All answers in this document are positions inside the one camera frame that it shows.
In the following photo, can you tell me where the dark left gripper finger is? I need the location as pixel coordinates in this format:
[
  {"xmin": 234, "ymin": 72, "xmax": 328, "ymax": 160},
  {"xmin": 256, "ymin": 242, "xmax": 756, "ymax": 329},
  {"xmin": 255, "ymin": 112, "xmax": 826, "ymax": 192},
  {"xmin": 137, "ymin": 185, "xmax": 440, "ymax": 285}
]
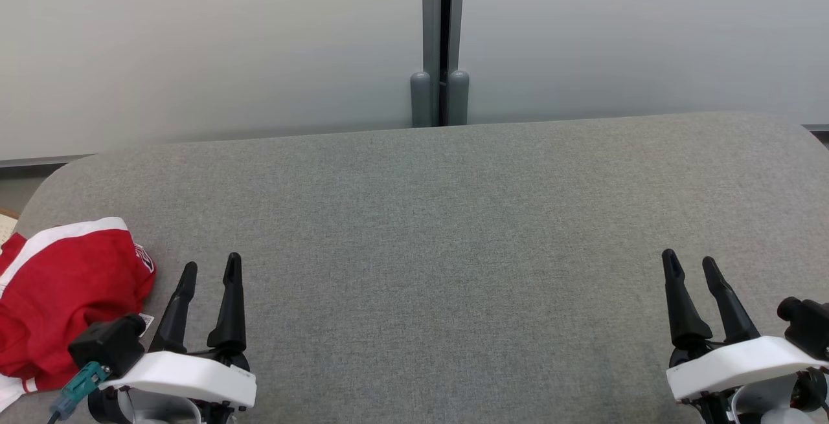
[
  {"xmin": 149, "ymin": 261, "xmax": 198, "ymax": 354},
  {"xmin": 207, "ymin": 252, "xmax": 247, "ymax": 352}
]

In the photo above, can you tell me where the beige wooden object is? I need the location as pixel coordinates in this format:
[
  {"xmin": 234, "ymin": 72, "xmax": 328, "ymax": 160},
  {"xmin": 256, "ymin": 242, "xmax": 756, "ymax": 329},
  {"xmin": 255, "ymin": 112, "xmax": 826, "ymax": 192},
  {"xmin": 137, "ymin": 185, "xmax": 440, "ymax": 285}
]
[{"xmin": 0, "ymin": 209, "xmax": 21, "ymax": 247}]

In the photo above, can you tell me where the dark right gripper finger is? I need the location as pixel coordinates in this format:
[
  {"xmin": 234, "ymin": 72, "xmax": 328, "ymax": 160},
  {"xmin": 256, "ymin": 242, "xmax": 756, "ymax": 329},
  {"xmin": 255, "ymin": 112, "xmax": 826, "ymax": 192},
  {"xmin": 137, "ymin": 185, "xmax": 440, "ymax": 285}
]
[
  {"xmin": 701, "ymin": 256, "xmax": 762, "ymax": 344},
  {"xmin": 661, "ymin": 249, "xmax": 714, "ymax": 350}
]

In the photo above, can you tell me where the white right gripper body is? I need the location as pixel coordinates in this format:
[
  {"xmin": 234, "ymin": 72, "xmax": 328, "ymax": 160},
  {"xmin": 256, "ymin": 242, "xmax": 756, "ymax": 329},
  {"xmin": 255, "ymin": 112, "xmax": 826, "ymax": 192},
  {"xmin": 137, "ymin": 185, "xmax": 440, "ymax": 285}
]
[{"xmin": 666, "ymin": 336, "xmax": 829, "ymax": 403}]

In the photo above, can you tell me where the black cable teal connector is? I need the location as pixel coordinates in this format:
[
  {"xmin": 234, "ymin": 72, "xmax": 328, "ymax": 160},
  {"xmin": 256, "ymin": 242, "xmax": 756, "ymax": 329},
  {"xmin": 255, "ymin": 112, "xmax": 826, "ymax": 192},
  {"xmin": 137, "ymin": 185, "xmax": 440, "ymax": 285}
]
[{"xmin": 48, "ymin": 361, "xmax": 112, "ymax": 424}]

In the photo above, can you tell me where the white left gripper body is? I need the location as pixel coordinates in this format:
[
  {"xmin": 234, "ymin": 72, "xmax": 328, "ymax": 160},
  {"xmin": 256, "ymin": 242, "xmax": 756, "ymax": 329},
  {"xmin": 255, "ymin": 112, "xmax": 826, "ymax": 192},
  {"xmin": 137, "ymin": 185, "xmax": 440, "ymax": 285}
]
[{"xmin": 97, "ymin": 346, "xmax": 257, "ymax": 410}]

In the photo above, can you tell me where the grey partition frame post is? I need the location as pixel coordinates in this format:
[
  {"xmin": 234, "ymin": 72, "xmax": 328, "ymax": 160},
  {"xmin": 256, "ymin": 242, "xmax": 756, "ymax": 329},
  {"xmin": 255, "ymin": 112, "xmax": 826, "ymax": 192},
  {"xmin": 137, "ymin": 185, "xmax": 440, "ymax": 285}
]
[{"xmin": 422, "ymin": 0, "xmax": 466, "ymax": 128}]

